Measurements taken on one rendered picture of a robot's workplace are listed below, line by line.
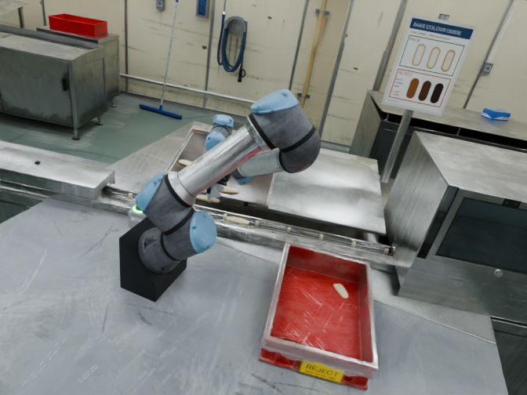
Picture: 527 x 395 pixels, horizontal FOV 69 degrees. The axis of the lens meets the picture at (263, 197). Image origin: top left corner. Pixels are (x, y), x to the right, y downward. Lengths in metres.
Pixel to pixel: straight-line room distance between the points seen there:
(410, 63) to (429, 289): 1.18
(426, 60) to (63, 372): 2.01
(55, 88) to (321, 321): 3.53
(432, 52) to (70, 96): 3.22
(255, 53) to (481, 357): 4.37
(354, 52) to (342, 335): 3.90
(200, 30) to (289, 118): 4.34
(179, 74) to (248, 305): 4.44
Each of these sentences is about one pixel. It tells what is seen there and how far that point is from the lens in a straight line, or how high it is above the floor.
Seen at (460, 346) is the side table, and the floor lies 0.82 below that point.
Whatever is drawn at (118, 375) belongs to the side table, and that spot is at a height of 0.82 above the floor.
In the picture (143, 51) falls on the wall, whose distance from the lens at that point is 5.60.
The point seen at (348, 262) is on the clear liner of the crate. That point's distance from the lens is 1.48.
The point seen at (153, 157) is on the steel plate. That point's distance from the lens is 2.19.
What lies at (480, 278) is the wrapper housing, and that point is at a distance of 1.59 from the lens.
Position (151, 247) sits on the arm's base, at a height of 1.01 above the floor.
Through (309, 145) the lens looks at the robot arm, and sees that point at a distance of 1.05.
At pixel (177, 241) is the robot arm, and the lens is 1.15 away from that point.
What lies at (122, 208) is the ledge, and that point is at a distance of 1.69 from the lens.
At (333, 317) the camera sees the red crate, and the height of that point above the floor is 0.82.
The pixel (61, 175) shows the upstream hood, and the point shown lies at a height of 0.92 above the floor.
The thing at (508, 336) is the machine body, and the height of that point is 0.74.
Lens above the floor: 1.77
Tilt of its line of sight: 30 degrees down
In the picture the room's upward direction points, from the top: 11 degrees clockwise
